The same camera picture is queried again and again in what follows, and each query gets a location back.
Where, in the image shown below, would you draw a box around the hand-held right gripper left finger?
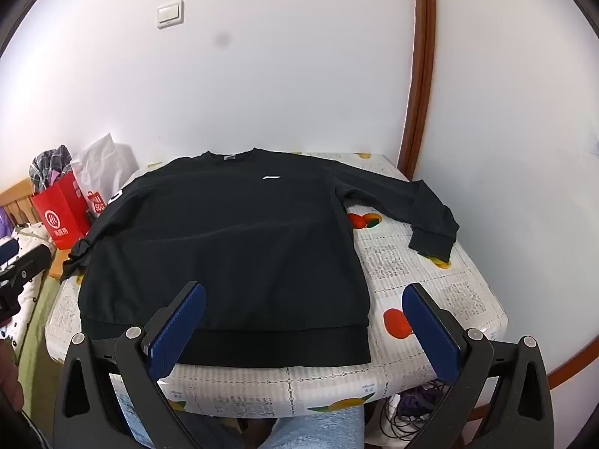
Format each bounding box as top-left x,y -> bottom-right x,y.
53,281 -> 207,449

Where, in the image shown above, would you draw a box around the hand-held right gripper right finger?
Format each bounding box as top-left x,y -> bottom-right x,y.
401,282 -> 555,449

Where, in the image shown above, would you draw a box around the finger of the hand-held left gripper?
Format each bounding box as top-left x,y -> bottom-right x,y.
14,243 -> 52,286

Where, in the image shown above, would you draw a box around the black sweatshirt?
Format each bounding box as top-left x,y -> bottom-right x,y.
61,147 -> 460,368

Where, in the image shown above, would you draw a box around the person's left forearm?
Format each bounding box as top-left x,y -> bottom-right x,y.
0,340 -> 25,410

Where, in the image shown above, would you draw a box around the green mat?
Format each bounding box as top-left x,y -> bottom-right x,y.
19,248 -> 63,379

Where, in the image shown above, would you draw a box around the red paper bag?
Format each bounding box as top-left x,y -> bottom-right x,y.
30,171 -> 94,251

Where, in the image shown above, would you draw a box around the fruit print tablecloth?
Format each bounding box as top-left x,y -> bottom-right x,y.
44,151 -> 510,419

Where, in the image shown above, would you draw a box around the wooden headboard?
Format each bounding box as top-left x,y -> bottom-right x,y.
0,180 -> 48,231

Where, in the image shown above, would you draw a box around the plaid cloth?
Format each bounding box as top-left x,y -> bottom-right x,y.
29,145 -> 73,195

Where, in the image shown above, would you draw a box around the white plastic bag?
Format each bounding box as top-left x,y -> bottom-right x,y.
72,133 -> 140,197

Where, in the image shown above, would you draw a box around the brown wooden baseboard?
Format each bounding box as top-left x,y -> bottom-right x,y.
545,337 -> 599,391

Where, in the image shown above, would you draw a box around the person's leg in jeans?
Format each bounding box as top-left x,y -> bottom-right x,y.
178,402 -> 366,449

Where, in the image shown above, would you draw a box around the black cables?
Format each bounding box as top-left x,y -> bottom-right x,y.
381,379 -> 462,446

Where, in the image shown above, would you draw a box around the brown wooden door frame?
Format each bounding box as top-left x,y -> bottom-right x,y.
395,0 -> 437,182

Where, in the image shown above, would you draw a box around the white light switch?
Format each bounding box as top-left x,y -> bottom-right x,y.
156,0 -> 185,30

